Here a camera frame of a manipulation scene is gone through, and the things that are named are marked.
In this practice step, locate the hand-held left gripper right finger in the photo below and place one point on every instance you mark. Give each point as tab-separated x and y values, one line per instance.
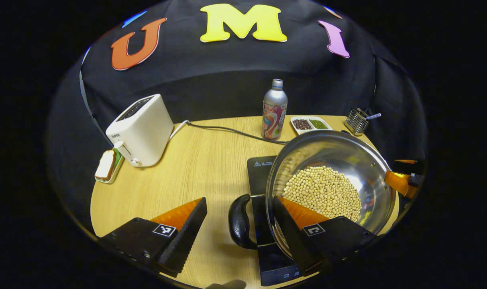
293	241

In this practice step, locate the white toaster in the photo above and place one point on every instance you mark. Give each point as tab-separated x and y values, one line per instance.
143	128

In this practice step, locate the pile of soybeans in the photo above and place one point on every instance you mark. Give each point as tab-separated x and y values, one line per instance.
323	188

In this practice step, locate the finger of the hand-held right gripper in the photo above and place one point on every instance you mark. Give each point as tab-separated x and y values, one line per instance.
412	164
400	182

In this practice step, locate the small white sandwich tray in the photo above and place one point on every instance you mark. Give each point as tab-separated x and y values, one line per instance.
118	166

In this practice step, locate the silver colourful drink bottle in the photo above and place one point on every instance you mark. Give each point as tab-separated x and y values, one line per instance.
274	112

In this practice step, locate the stainless steel pot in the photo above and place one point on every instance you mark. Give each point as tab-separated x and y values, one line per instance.
339	152

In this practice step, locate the toast sandwich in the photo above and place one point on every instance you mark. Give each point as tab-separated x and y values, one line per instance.
105	165

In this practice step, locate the white divided bean dish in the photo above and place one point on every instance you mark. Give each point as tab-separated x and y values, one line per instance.
310	124

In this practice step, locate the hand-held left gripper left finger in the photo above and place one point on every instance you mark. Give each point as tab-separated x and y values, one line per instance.
187	241

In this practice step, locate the black induction cooktop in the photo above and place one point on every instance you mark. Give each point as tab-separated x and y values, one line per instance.
259	176

